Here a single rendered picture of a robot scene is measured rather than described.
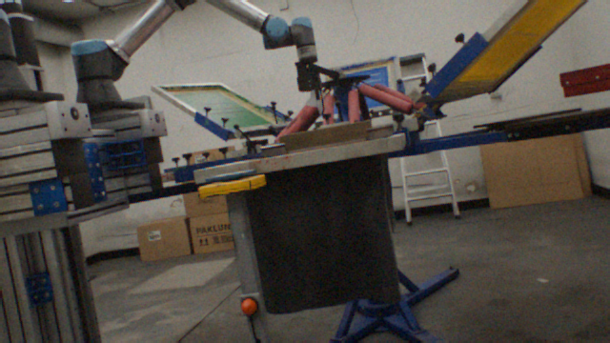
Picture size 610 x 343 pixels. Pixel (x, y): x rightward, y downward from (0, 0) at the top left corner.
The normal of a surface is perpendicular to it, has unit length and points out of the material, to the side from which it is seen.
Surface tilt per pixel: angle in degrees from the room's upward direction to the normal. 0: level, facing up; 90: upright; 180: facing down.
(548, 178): 78
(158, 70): 90
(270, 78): 90
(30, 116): 90
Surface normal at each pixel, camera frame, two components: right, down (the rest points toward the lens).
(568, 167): -0.23, -0.12
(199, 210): -0.26, 0.12
